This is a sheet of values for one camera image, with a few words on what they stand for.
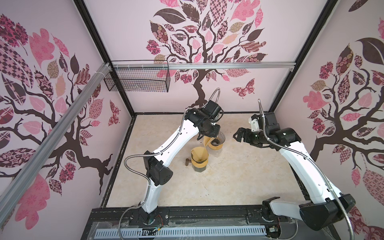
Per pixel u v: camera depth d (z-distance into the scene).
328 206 0.37
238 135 0.66
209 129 0.64
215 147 0.89
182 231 0.70
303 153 0.44
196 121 0.52
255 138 0.62
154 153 0.49
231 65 0.94
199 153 0.81
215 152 0.92
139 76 0.95
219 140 0.92
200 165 0.81
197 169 0.87
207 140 0.77
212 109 0.58
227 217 0.75
